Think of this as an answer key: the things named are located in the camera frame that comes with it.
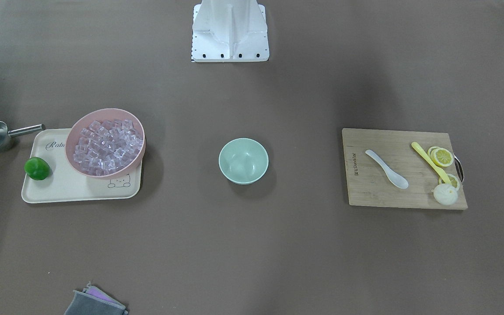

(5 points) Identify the cream serving tray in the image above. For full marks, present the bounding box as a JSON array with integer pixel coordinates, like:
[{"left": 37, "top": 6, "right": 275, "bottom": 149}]
[{"left": 21, "top": 128, "right": 142, "bottom": 203}]

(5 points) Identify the lemon slice lower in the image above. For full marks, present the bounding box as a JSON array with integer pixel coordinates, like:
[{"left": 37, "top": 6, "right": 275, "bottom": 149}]
[{"left": 434, "top": 174, "right": 461, "bottom": 194}]

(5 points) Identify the lemon slice upper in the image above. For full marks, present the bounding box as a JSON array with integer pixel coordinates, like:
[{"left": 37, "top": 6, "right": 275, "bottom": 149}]
[{"left": 427, "top": 146, "right": 454, "bottom": 168}]

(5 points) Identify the green bowl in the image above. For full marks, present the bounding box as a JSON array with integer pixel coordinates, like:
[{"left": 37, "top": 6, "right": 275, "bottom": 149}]
[{"left": 218, "top": 138, "right": 270, "bottom": 185}]

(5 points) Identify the grey folded cloth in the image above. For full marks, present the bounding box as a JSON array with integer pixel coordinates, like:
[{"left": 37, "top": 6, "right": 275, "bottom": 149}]
[{"left": 64, "top": 284, "right": 129, "bottom": 315}]

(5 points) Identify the lemon slice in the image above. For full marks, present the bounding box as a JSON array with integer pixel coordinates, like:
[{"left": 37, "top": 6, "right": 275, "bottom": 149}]
[
  {"left": 427, "top": 146, "right": 454, "bottom": 168},
  {"left": 434, "top": 174, "right": 461, "bottom": 194}
]

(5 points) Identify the white bun toy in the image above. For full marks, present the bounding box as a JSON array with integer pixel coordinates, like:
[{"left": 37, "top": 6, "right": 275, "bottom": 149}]
[{"left": 432, "top": 183, "right": 459, "bottom": 206}]

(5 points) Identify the bamboo cutting board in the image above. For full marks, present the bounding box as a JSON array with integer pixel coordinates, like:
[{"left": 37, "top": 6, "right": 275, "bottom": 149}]
[{"left": 342, "top": 128, "right": 468, "bottom": 210}]

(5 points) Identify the green lime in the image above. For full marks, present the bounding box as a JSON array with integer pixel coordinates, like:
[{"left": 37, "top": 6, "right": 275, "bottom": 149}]
[{"left": 24, "top": 156, "right": 52, "bottom": 181}]

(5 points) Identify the pink bowl of ice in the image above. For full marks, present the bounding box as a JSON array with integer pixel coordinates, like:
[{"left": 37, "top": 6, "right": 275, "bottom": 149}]
[{"left": 65, "top": 108, "right": 146, "bottom": 179}]

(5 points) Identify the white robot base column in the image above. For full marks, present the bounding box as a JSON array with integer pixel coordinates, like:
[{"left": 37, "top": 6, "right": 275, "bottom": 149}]
[{"left": 191, "top": 0, "right": 270, "bottom": 63}]

